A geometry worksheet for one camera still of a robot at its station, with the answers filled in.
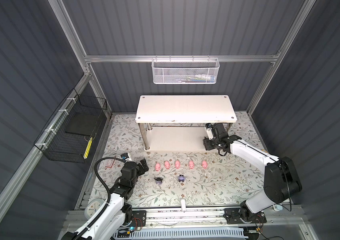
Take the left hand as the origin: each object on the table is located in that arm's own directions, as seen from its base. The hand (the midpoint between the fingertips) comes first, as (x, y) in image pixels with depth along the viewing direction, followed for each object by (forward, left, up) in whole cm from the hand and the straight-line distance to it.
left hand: (138, 162), depth 86 cm
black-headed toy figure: (-10, -11, -3) cm, 15 cm away
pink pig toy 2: (0, -31, -6) cm, 32 cm away
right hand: (+10, -44, +4) cm, 45 cm away
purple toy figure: (-9, -24, -5) cm, 26 cm away
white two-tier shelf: (+36, -27, -7) cm, 45 cm away
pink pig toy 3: (0, -23, -5) cm, 23 cm away
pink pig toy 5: (-1, -11, -6) cm, 12 cm away
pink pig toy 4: (+1, -16, -6) cm, 17 cm away
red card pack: (+4, +19, -6) cm, 20 cm away
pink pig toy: (-1, -40, -5) cm, 40 cm away
